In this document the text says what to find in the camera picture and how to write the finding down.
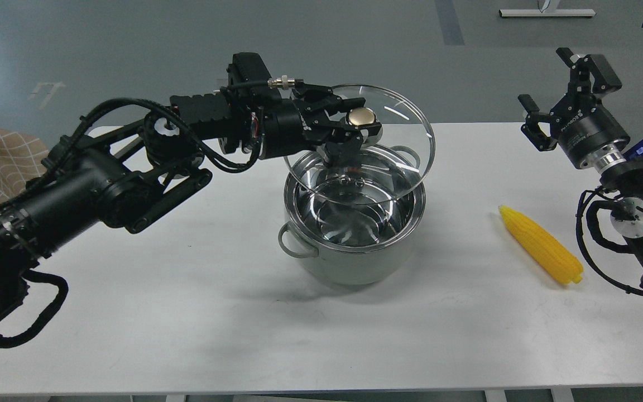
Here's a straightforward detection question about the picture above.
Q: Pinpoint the grey steel cooking pot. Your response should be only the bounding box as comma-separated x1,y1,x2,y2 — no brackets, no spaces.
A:
277,145,426,286

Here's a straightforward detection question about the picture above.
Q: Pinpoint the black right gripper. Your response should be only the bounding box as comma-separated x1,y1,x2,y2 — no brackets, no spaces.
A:
518,47,630,170

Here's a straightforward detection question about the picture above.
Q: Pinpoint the yellow corn cob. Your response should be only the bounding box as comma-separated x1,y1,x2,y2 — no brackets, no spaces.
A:
498,204,584,285

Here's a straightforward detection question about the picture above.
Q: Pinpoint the glass pot lid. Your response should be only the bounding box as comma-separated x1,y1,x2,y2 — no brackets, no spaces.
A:
284,84,435,204

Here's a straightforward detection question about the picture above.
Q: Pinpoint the white table base bar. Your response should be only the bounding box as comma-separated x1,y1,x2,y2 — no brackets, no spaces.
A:
498,8,596,18

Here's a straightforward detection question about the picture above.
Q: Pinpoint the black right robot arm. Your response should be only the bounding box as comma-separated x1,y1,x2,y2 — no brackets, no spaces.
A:
518,47,643,296

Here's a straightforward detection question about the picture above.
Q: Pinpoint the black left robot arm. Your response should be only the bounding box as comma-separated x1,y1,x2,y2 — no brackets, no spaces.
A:
0,52,382,348

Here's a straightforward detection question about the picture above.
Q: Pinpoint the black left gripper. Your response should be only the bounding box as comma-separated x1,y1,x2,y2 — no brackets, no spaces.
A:
258,84,367,168

